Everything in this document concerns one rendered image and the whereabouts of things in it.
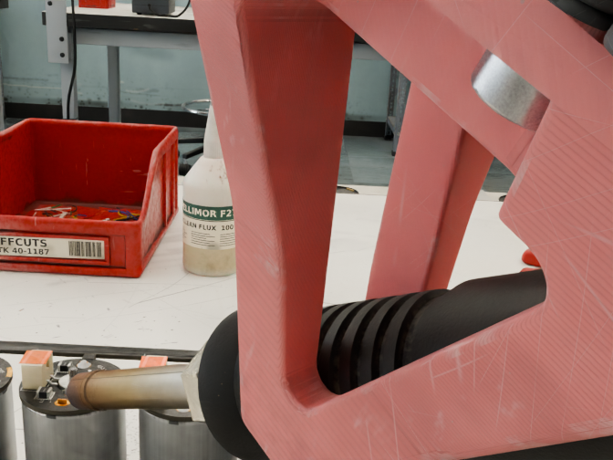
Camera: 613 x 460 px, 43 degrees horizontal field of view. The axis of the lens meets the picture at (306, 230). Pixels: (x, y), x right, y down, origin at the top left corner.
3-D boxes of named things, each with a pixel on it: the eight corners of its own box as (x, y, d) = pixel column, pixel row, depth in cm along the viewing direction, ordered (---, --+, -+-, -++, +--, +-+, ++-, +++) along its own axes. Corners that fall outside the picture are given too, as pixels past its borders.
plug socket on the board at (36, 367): (54, 391, 18) (53, 366, 18) (17, 389, 18) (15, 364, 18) (64, 374, 19) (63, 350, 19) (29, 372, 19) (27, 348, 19)
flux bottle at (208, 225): (171, 270, 42) (171, 88, 39) (199, 251, 45) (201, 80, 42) (228, 281, 41) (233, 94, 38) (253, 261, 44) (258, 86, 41)
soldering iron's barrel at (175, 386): (59, 437, 17) (236, 446, 12) (41, 367, 17) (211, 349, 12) (119, 413, 18) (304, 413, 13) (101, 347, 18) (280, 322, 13)
